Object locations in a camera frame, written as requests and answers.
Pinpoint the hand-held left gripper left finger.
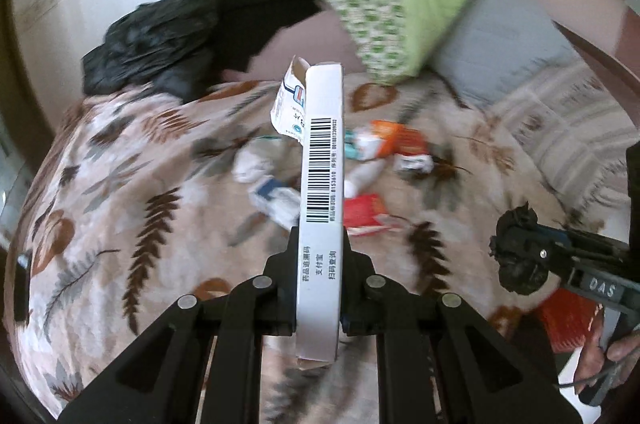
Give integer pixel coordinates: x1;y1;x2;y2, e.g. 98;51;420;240
57;228;302;424

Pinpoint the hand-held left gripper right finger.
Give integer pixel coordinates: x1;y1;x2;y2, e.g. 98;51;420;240
341;229;584;424

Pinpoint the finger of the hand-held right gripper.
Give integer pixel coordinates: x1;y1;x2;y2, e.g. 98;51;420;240
535;224;632;263
495;229;593;285

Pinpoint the white barcode medicine box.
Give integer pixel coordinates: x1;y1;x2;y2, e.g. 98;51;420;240
295;62;347;367

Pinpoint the black garment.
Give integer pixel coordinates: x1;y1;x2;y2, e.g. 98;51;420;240
81;0;322;102

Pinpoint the person's right hand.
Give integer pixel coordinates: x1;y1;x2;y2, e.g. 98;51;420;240
574;304;640;400

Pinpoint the red ribbed packet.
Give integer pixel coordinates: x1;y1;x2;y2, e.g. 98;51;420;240
537;289;608;355

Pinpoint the blue white small box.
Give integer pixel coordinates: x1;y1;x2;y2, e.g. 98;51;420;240
249;176;304;229

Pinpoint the white tube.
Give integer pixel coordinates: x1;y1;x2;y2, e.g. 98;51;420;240
342;159;387;198

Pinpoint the white striped cloth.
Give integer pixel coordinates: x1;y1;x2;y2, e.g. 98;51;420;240
492;58;640;207

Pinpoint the small white black wrapper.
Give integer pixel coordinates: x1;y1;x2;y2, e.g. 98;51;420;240
395;152;435;175

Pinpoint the leaf print blanket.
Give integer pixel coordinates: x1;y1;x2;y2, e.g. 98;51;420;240
2;71;628;424

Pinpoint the orange box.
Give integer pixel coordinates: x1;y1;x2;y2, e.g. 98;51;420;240
370;120;429;161

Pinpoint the torn white blue box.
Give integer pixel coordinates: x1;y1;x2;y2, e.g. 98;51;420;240
269;55;313;148

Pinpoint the grey pillow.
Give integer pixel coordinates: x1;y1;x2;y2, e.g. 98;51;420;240
432;0;585;111

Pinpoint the pink bed sheet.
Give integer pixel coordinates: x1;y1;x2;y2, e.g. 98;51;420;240
220;11;372;85

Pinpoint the black rectangular object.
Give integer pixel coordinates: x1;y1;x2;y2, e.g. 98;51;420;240
12;249;34;325

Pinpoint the black cable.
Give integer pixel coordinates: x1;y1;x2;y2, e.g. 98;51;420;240
554;361;623;391

